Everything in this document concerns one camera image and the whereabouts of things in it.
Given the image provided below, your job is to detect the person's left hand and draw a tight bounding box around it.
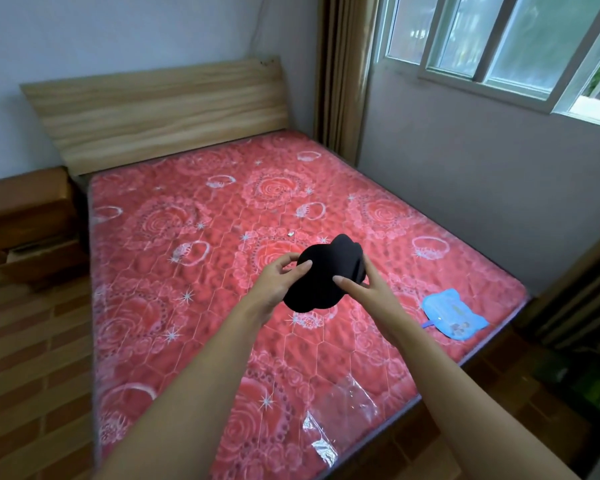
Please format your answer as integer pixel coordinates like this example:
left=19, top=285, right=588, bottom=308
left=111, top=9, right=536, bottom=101
left=246, top=253, right=314, bottom=326

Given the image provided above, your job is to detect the person's right hand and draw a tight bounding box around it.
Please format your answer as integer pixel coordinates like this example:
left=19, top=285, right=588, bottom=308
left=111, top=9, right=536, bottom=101
left=332, top=252, right=412, bottom=349

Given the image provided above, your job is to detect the black fabric pouch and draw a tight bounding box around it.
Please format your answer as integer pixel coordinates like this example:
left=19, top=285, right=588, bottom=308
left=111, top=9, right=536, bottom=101
left=282, top=234, right=369, bottom=313

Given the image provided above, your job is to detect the person's right forearm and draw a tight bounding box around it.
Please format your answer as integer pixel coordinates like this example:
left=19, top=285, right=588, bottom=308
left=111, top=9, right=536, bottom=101
left=391, top=326, right=581, bottom=480

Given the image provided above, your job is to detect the person's left forearm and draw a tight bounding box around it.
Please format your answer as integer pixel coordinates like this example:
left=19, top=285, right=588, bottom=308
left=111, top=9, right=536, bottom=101
left=94, top=301, right=267, bottom=480

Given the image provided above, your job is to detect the red floral mattress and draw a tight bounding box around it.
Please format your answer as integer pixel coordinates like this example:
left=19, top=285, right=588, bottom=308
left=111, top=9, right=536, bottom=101
left=87, top=131, right=530, bottom=480

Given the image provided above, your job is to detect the blue cartoon packet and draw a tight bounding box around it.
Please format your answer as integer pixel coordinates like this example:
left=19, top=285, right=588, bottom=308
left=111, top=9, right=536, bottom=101
left=420, top=289, right=490, bottom=341

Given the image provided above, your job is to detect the clear plastic wrapper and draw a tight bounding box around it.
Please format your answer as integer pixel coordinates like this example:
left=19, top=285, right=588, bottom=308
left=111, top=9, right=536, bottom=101
left=302, top=373, right=382, bottom=468

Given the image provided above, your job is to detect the brown curtain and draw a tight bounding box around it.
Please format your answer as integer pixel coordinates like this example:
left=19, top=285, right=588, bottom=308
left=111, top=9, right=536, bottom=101
left=314, top=0, right=381, bottom=168

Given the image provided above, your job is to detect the wooden headboard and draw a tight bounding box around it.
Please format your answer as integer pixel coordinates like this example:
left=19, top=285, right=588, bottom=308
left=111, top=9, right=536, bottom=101
left=20, top=56, right=290, bottom=176

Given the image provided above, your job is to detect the brown wooden nightstand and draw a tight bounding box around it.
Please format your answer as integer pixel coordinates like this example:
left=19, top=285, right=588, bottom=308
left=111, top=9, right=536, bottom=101
left=0, top=166, right=88, bottom=285

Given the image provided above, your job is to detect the white framed window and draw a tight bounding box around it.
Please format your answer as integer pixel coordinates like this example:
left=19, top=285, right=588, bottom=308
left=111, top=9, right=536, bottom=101
left=375, top=0, right=600, bottom=131

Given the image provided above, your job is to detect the white wall cable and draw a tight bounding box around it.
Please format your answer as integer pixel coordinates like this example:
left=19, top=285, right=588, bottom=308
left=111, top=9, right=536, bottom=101
left=249, top=0, right=267, bottom=60

